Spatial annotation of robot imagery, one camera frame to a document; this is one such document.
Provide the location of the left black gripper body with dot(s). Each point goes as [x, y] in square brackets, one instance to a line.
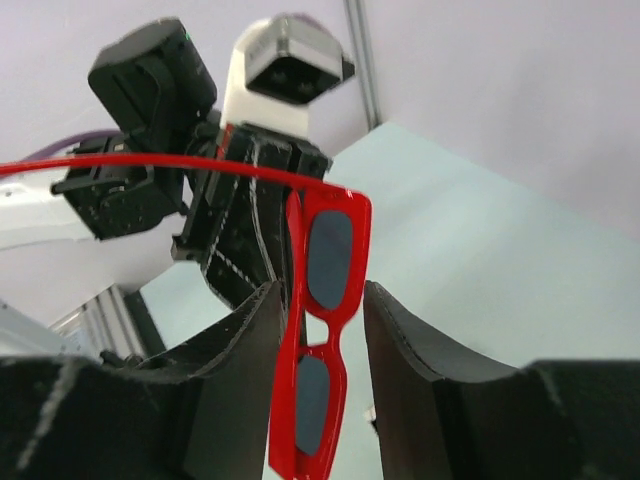
[235, 229]

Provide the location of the aluminium front crossbar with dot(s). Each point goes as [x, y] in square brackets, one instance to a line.
[112, 321]

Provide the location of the left aluminium frame post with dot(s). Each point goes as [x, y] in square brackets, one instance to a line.
[359, 31]

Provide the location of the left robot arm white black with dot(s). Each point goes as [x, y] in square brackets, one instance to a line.
[156, 87]

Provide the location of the red sunglasses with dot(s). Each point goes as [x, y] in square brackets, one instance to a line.
[330, 230]

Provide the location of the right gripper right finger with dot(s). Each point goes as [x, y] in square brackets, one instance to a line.
[445, 411]

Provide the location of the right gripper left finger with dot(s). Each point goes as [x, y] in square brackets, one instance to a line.
[197, 411]

